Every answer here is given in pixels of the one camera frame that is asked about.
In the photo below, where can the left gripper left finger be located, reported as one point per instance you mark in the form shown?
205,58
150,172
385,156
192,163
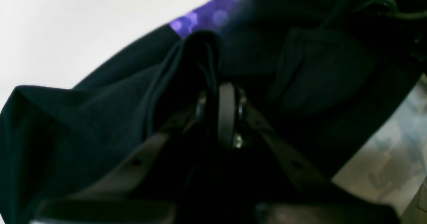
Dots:
106,201

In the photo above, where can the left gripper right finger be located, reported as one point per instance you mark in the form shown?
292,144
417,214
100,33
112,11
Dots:
276,183

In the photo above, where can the black T-shirt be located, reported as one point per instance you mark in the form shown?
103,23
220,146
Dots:
325,74

